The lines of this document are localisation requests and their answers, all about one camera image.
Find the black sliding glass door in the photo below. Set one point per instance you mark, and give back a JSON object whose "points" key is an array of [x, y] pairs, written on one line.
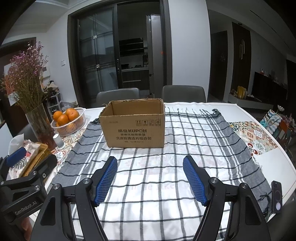
{"points": [[119, 45]]}

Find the wicker tissue box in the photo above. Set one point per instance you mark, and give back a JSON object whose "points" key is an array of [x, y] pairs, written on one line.
{"points": [[35, 153]]}

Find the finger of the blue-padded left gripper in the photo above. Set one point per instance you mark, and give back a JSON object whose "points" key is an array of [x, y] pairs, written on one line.
{"points": [[55, 222]]}

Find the grey chair left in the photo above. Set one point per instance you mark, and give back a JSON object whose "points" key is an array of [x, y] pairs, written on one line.
{"points": [[104, 97]]}

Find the black smartphone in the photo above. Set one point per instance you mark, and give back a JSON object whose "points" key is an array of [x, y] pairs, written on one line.
{"points": [[276, 201]]}

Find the white fruit basket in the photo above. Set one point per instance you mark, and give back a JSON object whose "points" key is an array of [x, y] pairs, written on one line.
{"points": [[72, 126]]}

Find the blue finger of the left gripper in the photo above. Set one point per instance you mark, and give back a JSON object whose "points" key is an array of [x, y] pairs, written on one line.
{"points": [[15, 157]]}

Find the brown cardboard box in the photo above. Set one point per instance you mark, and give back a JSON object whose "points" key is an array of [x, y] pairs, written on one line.
{"points": [[137, 123]]}

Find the glass vase with dried flowers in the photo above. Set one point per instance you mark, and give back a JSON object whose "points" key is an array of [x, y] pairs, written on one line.
{"points": [[23, 83]]}

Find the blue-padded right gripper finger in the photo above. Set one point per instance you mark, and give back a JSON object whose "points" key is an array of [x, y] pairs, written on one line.
{"points": [[246, 221]]}

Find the patterned bag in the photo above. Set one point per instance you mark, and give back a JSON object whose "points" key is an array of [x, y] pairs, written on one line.
{"points": [[271, 121]]}

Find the grey chair right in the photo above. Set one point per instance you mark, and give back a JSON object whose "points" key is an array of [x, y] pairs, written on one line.
{"points": [[183, 93]]}

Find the patterned table runner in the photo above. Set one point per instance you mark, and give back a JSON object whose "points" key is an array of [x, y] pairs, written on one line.
{"points": [[256, 139]]}

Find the orange fruit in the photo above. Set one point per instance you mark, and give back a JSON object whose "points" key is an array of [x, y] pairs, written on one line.
{"points": [[62, 120], [56, 115], [73, 114]]}

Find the grey chair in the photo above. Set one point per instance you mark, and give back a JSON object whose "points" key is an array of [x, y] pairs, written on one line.
{"points": [[104, 97], [183, 93]]}

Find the grey plaid tablecloth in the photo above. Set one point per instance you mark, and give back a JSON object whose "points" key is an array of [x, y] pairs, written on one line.
{"points": [[150, 197]]}

